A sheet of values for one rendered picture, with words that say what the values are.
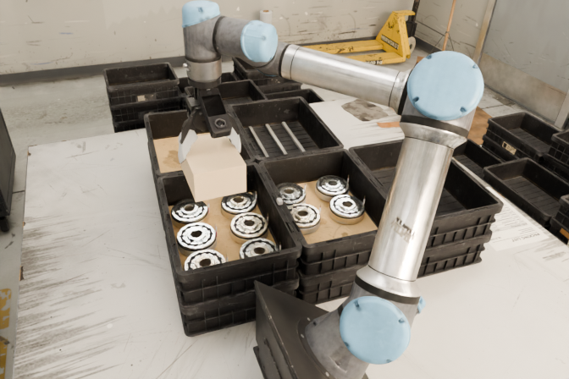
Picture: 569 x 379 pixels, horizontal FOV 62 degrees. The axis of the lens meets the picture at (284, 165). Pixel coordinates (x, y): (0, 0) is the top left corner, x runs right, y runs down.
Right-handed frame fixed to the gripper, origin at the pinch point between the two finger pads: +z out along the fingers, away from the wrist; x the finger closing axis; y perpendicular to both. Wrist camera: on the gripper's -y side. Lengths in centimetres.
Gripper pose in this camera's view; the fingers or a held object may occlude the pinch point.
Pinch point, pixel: (211, 159)
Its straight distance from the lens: 112.0
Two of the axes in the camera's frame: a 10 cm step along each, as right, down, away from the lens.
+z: -0.4, 8.4, 5.5
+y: -3.8, -5.2, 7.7
